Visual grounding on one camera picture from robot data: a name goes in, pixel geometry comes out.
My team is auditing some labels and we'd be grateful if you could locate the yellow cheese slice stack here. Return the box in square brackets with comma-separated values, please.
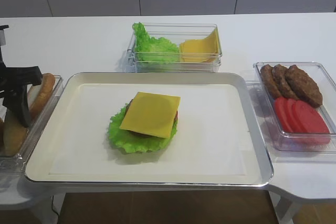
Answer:
[180, 28, 219, 63]

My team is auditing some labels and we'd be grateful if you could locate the yellow cheese slice on burger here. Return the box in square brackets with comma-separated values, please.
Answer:
[120, 92, 181, 138]

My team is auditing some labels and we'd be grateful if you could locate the bottom bun half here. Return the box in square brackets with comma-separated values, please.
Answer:
[27, 73, 56, 121]

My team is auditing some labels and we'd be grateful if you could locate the middle red tomato slice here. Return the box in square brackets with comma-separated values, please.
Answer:
[285, 99, 303, 133]

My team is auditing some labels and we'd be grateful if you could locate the clear lettuce cheese container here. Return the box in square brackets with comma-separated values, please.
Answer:
[127, 23, 222, 72]

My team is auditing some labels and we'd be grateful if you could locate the middle brown meat patty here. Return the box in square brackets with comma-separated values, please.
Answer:
[272, 64, 299, 100]

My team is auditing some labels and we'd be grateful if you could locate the clear patty tomato container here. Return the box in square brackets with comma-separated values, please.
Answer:
[253, 61, 335, 154]

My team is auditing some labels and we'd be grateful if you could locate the green lettuce leaf on burger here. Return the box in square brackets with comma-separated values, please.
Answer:
[108, 104, 178, 154]

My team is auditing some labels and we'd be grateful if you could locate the silver metal tray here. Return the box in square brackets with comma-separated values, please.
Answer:
[25, 72, 274, 188]

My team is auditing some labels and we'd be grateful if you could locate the rear brown meat patty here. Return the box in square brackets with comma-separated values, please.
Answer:
[260, 64, 282, 99]

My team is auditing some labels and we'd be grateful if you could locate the white tray liner paper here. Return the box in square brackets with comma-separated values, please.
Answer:
[51, 84, 250, 178]

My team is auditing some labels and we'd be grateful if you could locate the brown meat patty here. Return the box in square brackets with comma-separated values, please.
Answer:
[285, 65, 323, 108]
[260, 64, 282, 99]
[272, 64, 299, 100]

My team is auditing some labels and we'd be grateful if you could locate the clear bun container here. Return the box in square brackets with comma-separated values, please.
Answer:
[1, 75, 64, 174]

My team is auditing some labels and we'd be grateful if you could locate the sesame top bun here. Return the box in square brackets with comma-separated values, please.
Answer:
[3, 110, 28, 156]

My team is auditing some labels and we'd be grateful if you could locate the front brown meat patty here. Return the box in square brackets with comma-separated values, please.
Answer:
[285, 65, 323, 108]

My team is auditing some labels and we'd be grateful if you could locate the brown patty on burger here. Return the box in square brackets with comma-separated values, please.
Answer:
[125, 99, 133, 115]

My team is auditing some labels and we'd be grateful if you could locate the front red tomato slice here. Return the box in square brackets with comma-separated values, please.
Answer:
[292, 100, 330, 134]

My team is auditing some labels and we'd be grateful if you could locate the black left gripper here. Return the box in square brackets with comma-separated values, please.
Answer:
[0, 24, 43, 129]

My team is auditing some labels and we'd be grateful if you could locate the rear red tomato slice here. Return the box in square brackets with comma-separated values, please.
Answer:
[274, 97, 293, 133]

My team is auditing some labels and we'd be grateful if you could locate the white table leg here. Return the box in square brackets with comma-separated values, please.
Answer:
[269, 192, 302, 224]

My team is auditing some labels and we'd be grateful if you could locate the green lettuce in container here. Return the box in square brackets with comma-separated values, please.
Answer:
[132, 23, 180, 62]

